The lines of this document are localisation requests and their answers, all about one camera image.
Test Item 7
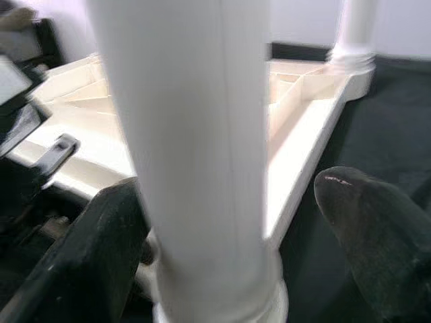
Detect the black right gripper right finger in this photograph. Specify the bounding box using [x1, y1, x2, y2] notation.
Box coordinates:
[312, 166, 431, 323]

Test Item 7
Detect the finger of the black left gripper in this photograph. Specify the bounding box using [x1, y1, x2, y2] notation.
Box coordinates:
[32, 133, 82, 176]

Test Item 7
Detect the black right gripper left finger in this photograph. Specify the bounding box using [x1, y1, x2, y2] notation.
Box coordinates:
[0, 176, 151, 323]

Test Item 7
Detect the white plastic table top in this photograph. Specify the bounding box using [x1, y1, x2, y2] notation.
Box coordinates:
[6, 52, 376, 323]

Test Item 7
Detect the white plastic table leg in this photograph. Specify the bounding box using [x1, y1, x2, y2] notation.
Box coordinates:
[325, 0, 377, 74]
[86, 0, 290, 323]

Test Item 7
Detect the black leather chair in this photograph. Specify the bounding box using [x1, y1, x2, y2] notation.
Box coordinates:
[30, 17, 67, 67]

